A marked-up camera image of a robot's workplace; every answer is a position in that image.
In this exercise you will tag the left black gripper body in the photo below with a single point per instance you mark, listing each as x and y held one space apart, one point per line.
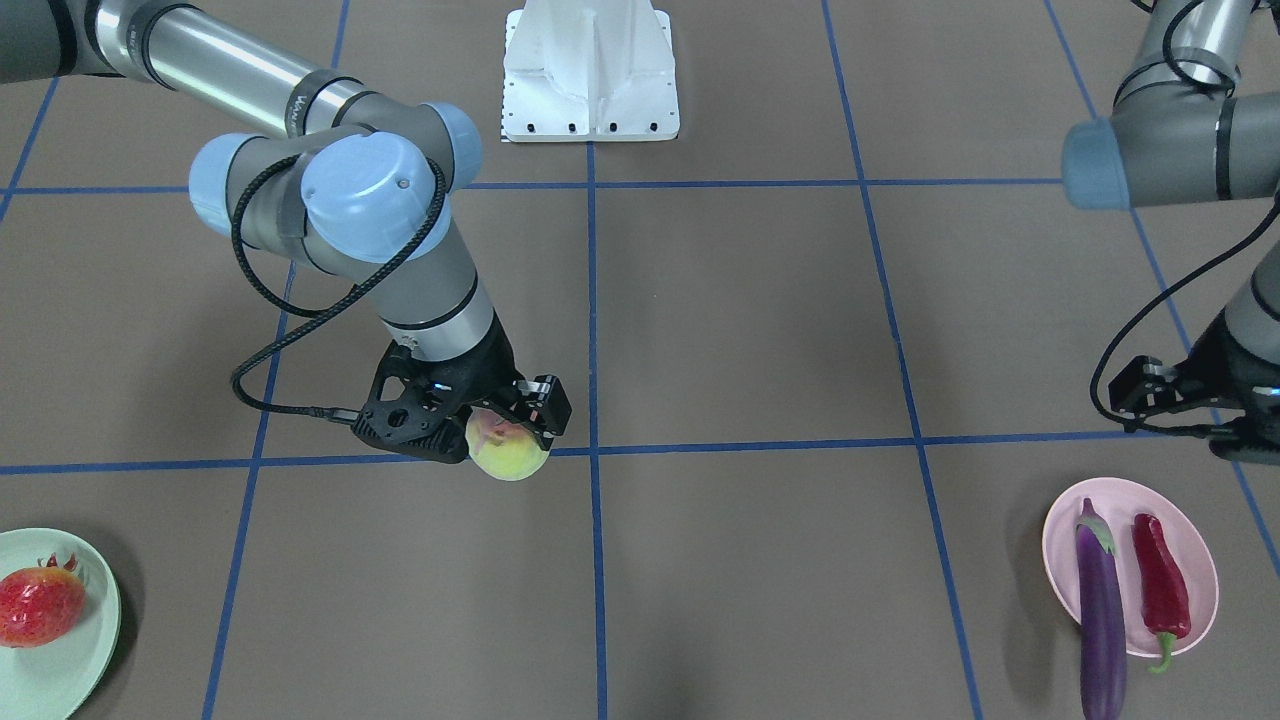
1243 383

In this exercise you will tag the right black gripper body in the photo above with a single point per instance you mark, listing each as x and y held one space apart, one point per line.
487 369

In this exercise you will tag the peach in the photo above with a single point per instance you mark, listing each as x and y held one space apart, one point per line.
505 451

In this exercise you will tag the red chili pepper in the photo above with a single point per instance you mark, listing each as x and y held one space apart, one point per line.
1164 596

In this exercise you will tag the purple eggplant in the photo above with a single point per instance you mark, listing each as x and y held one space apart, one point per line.
1101 617

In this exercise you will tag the red pomegranate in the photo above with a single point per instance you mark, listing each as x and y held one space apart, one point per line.
42 603

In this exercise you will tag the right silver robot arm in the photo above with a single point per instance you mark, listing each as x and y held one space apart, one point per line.
338 195

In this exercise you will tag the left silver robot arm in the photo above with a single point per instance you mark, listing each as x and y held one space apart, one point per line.
1180 131

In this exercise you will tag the pink plate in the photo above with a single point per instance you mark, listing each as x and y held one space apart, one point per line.
1118 500

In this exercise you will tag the green plate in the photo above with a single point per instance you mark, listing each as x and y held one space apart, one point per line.
55 680

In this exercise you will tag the white pedestal column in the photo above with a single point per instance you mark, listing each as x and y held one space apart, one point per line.
589 71

